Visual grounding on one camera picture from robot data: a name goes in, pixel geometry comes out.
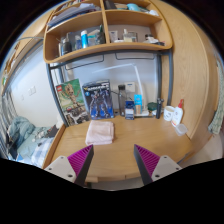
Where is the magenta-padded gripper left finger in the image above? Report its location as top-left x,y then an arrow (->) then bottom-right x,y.
44,144 -> 94,187

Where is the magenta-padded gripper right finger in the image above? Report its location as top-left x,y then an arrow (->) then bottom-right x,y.
134,144 -> 183,186

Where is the pink towel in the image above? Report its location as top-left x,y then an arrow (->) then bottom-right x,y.
84,119 -> 116,147

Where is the hanging green patterned towel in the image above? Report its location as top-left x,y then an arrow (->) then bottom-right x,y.
207,59 -> 224,136

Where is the clear plastic container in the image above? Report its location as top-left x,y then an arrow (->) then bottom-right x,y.
174,123 -> 189,137

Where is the white bottle with red cap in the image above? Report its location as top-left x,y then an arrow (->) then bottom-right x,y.
170,98 -> 185,128

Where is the white mug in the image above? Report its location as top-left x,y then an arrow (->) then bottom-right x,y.
162,105 -> 176,123

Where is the dark green round container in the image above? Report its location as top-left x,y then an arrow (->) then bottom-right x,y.
147,101 -> 159,113

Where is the tree figure toy box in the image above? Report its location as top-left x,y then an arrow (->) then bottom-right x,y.
54,78 -> 91,127

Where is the small blue box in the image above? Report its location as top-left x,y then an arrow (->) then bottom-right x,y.
124,100 -> 136,121

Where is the light blue and orange card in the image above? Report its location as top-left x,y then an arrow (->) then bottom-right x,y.
133,93 -> 144,116

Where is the striped grey curtain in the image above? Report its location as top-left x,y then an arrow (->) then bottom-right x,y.
0,92 -> 18,143

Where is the blue robot model box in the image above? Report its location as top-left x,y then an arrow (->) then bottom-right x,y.
81,79 -> 115,121

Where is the dark transparent water bottle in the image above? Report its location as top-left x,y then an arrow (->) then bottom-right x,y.
117,84 -> 128,117

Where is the white desk lamp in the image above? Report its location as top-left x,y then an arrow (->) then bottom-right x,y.
91,62 -> 151,118

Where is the wooden shelf unit with items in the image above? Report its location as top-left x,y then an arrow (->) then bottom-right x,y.
42,0 -> 174,65

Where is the grey metal desk frame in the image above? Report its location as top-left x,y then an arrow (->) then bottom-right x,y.
45,48 -> 175,128

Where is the white wall switch plate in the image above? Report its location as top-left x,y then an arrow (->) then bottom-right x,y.
27,85 -> 37,97

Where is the white wall socket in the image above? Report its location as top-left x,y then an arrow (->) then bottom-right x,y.
124,81 -> 137,94

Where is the wooden wall shelf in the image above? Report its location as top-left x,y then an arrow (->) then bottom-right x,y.
0,32 -> 47,88

